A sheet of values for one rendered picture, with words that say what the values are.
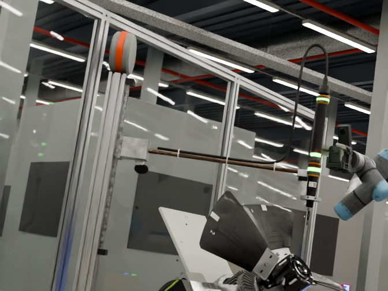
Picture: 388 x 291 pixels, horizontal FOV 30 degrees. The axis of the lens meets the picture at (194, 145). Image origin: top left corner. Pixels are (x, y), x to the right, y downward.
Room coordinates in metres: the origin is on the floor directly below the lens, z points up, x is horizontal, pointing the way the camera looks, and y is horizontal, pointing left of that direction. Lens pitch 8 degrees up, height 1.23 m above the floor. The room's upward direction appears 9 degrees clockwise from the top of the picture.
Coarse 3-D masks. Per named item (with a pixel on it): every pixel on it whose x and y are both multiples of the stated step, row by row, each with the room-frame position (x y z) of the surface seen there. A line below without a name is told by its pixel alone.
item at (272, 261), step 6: (264, 252) 2.34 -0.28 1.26; (270, 252) 2.35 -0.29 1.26; (264, 258) 2.34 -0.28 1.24; (270, 258) 2.35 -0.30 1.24; (276, 258) 2.36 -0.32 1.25; (258, 264) 2.34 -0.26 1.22; (270, 264) 2.35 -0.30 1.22; (252, 270) 2.33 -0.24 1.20; (258, 270) 2.34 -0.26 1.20; (264, 270) 2.35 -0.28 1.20; (270, 270) 2.36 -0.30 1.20; (264, 276) 2.35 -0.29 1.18
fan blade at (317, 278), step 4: (312, 272) 2.70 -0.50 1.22; (312, 276) 2.64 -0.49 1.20; (316, 276) 2.66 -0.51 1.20; (320, 276) 2.67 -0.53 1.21; (316, 280) 2.54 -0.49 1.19; (320, 280) 2.59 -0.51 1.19; (324, 280) 2.62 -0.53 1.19; (328, 280) 2.65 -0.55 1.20; (320, 284) 2.46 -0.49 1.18; (324, 284) 2.49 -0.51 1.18; (328, 284) 2.53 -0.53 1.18; (332, 284) 2.56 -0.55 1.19; (332, 288) 2.48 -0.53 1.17; (336, 288) 2.51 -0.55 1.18; (340, 288) 2.56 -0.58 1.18; (344, 288) 2.62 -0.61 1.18
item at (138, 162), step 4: (136, 160) 2.49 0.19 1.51; (140, 160) 2.49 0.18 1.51; (136, 164) 2.49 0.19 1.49; (140, 164) 2.49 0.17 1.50; (136, 168) 2.49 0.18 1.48; (140, 168) 2.49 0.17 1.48; (144, 168) 2.49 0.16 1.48; (136, 172) 2.50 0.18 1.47; (140, 172) 2.49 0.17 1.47; (144, 172) 2.49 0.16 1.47
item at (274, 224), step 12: (252, 204) 2.61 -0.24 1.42; (252, 216) 2.57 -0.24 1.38; (264, 216) 2.57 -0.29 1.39; (276, 216) 2.58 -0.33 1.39; (288, 216) 2.60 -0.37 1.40; (264, 228) 2.53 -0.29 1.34; (276, 228) 2.53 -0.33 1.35; (288, 228) 2.54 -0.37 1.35; (276, 240) 2.48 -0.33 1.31; (288, 240) 2.48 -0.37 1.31
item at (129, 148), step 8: (120, 136) 2.49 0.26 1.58; (120, 144) 2.49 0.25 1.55; (128, 144) 2.47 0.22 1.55; (136, 144) 2.47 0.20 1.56; (144, 144) 2.47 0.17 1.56; (120, 152) 2.49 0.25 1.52; (128, 152) 2.47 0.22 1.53; (136, 152) 2.47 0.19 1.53; (144, 152) 2.47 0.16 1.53; (144, 160) 2.50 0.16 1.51
